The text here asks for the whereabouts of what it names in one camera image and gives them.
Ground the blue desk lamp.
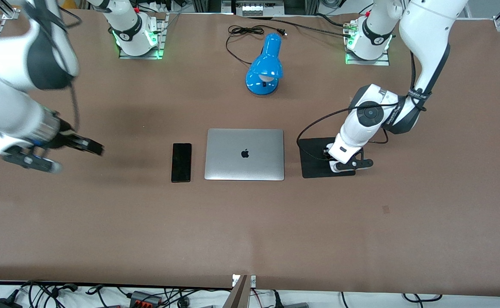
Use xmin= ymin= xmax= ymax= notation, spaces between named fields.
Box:
xmin=245 ymin=33 xmax=284 ymax=96

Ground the black lamp power cable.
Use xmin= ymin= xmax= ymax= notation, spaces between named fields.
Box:
xmin=226 ymin=25 xmax=287 ymax=65

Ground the grey table edge post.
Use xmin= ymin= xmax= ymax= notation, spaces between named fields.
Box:
xmin=223 ymin=275 xmax=251 ymax=308

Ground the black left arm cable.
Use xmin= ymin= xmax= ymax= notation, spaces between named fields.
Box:
xmin=296 ymin=50 xmax=431 ymax=161

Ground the black mouse pad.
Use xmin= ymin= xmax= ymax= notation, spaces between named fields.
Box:
xmin=298 ymin=137 xmax=356 ymax=179

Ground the silver laptop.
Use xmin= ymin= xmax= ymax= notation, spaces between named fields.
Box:
xmin=204 ymin=129 xmax=285 ymax=181

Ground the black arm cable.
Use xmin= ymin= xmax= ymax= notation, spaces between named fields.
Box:
xmin=27 ymin=0 xmax=83 ymax=133
xmin=296 ymin=50 xmax=431 ymax=161

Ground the black box with red connectors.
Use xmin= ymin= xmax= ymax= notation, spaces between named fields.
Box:
xmin=129 ymin=290 xmax=163 ymax=308

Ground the black smartphone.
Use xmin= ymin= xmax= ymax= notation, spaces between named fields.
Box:
xmin=171 ymin=143 xmax=192 ymax=183

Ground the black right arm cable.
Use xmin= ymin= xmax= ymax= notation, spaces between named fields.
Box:
xmin=27 ymin=0 xmax=83 ymax=133

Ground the white power strip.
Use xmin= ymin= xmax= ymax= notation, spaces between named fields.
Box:
xmin=240 ymin=3 xmax=264 ymax=17

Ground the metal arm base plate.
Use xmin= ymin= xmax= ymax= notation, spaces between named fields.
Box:
xmin=344 ymin=19 xmax=391 ymax=66
xmin=118 ymin=12 xmax=170 ymax=60

